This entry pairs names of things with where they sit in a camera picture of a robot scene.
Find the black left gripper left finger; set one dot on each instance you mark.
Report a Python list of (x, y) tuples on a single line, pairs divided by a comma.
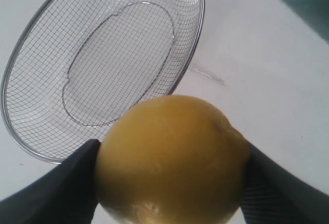
[(64, 195)]

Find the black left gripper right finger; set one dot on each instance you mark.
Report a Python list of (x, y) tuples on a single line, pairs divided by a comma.
[(274, 195)]

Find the yellow lemon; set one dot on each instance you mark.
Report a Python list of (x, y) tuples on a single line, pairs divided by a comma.
[(173, 159)]

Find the oval steel mesh basket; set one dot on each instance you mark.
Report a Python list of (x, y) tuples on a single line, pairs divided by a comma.
[(79, 65)]

